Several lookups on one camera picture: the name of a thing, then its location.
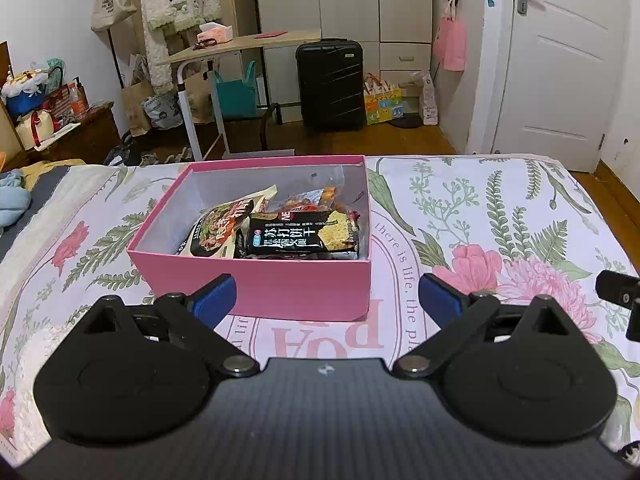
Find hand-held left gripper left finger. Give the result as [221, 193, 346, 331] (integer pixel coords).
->
[64, 273, 262, 378]

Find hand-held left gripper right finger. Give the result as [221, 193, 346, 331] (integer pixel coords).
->
[391, 273, 589, 379]

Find beige noodle packet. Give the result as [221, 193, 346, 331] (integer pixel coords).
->
[182, 185, 279, 259]

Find pink cardboard box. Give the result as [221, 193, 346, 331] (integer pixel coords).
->
[126, 155, 372, 322]

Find black cracker packet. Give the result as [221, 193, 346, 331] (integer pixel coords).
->
[244, 210, 362, 257]

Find large clear coated peanut bag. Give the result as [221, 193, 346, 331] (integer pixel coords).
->
[279, 186, 347, 217]

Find pair of shoes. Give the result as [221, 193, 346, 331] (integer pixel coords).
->
[140, 147, 194, 166]

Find black floor bag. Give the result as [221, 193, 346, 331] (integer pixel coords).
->
[102, 132, 141, 166]

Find black round floor base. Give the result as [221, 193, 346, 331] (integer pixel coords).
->
[389, 112, 425, 130]

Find grey printed shopping bag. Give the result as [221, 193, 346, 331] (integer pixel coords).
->
[142, 92, 185, 130]

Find white plastic bag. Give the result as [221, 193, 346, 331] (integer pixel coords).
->
[411, 70, 440, 126]

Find wide brown paper bag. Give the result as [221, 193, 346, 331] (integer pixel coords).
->
[182, 72, 216, 124]

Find grey blanket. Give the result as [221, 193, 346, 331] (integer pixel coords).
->
[0, 165, 71, 262]

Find colourful gift box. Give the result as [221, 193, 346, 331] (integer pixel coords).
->
[364, 74, 404, 126]

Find teal shopping bag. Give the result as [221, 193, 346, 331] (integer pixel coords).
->
[214, 60, 258, 120]

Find wooden nightstand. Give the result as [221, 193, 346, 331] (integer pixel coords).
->
[0, 101, 123, 169]

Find tall brown paper bag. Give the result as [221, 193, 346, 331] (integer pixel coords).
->
[121, 54, 156, 137]

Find yellow cloth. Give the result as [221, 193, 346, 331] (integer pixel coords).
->
[22, 159, 87, 191]

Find white door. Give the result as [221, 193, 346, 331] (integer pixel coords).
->
[492, 0, 629, 174]

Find light blue cloth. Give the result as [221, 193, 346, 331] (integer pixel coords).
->
[0, 169, 32, 228]

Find black suitcase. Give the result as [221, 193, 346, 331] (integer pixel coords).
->
[295, 38, 366, 132]

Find red gift bag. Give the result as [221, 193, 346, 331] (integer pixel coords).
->
[45, 82, 90, 122]

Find cream bag with red ribbon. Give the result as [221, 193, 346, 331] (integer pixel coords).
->
[15, 109, 55, 151]

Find wooden rolling desk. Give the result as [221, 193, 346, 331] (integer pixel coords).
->
[157, 30, 323, 162]

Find pink hanging bag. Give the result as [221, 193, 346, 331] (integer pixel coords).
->
[432, 15, 467, 72]

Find pink tissue box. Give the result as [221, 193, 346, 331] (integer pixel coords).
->
[196, 22, 234, 44]

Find blue gift bag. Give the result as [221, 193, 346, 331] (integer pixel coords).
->
[2, 72, 49, 118]

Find canvas tote bag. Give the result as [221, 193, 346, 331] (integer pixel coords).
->
[90, 0, 137, 32]

